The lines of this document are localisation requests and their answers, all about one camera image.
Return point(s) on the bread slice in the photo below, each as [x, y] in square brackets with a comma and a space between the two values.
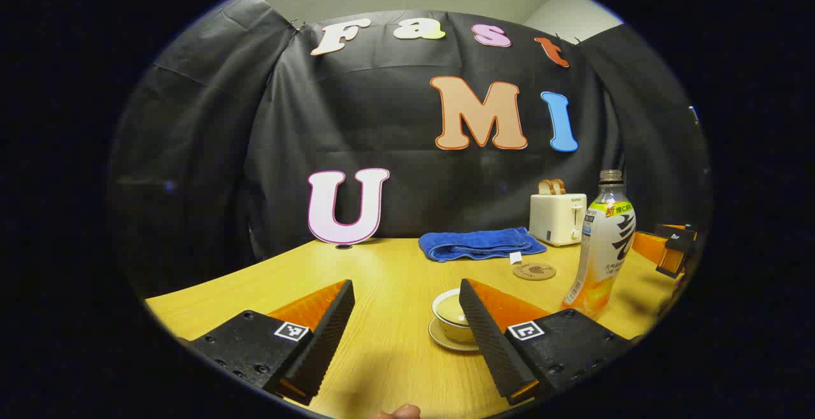
[545, 187]
[559, 186]

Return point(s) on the black backdrop cloth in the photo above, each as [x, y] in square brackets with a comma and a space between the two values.
[395, 151]

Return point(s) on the metal cloth clip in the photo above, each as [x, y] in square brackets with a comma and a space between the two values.
[297, 24]

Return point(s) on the plastic water bottle orange drink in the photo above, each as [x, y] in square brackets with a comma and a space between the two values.
[605, 247]

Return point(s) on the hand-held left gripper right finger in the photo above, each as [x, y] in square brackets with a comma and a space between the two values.
[490, 342]

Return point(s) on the white saucer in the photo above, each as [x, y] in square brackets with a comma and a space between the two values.
[446, 341]

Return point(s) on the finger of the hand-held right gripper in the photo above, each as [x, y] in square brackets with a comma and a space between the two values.
[678, 233]
[649, 246]

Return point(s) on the round cork coaster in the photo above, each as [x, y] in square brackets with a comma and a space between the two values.
[533, 271]

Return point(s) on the white toaster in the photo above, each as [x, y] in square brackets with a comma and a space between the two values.
[555, 218]

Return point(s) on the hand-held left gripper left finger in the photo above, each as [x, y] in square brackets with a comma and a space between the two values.
[321, 349]

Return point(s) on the folded blue towel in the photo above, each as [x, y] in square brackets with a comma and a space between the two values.
[477, 244]

